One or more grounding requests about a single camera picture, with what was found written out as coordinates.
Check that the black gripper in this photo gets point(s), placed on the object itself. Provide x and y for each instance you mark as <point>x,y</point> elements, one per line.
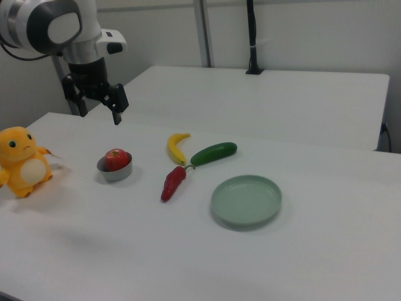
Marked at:
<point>89,78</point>

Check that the yellow banana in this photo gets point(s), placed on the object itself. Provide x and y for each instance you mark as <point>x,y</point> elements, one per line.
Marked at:
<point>174,149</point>

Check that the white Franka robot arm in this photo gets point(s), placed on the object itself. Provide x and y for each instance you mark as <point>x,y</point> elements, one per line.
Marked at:
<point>78,25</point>

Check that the pale green plastic plate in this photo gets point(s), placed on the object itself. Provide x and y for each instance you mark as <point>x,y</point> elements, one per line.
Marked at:
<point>246,200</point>

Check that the red apple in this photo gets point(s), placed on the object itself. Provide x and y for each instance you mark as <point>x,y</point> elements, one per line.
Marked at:
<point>116,159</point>

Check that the small round metal bowl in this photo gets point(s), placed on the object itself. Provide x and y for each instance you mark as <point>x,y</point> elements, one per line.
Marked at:
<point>117,175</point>

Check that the yellow plush toy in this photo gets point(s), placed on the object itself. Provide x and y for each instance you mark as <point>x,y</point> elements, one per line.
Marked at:
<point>22,163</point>

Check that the red chili pepper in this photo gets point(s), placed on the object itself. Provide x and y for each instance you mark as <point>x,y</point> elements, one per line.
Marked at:
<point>171,185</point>

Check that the green cucumber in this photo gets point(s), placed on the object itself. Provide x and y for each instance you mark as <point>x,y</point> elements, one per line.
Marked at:
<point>213,153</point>

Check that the black pole with clamp base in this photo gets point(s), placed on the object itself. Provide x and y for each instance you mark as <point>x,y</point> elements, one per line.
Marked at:
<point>252,37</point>

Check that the aluminium frame post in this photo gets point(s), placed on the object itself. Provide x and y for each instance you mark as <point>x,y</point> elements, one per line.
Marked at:
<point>61,67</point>

